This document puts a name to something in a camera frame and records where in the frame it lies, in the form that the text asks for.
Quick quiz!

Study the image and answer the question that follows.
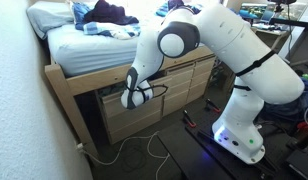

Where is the wooden drawer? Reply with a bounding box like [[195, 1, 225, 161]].
[[100, 76, 172, 144]]

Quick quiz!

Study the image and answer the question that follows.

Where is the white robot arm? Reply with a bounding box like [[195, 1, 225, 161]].
[[121, 3, 304, 164]]

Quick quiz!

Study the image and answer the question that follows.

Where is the wooden drawer cabinet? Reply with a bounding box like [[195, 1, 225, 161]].
[[162, 56, 216, 116]]

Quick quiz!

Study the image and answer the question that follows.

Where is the dark navy cloth on bed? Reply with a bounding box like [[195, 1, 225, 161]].
[[83, 0, 139, 25]]

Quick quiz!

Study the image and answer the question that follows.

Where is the red black clamp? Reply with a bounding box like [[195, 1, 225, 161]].
[[205, 99, 221, 113], [183, 110, 196, 128]]

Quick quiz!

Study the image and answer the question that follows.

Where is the light blue mattress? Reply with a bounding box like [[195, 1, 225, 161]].
[[46, 18, 208, 78]]

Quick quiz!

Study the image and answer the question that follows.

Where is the wooden desk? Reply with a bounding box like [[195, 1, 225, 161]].
[[251, 26, 289, 52]]

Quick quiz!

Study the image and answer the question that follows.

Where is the grey pillow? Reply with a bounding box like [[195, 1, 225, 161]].
[[27, 1, 74, 40]]

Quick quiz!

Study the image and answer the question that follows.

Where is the blue bag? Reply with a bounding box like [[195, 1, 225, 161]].
[[262, 81, 308, 121]]

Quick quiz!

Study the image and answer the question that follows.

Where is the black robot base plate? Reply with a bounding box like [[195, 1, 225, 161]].
[[158, 115, 298, 180]]

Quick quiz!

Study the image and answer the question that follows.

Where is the wooden bed frame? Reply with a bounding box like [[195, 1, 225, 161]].
[[45, 46, 216, 157]]

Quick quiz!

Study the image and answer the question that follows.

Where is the white cable on floor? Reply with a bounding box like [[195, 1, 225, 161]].
[[76, 130, 172, 180]]

